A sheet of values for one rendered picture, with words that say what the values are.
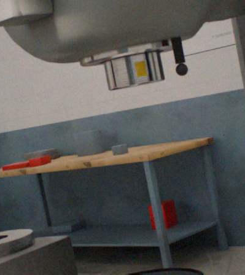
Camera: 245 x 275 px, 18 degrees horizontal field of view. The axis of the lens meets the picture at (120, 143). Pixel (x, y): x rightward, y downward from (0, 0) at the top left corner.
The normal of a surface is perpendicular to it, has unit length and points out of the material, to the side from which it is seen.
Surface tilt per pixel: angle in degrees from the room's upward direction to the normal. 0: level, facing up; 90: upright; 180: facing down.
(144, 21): 131
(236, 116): 90
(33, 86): 90
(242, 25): 90
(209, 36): 90
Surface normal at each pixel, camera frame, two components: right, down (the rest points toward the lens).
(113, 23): 0.20, 0.65
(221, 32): -0.69, 0.17
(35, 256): 0.79, -0.12
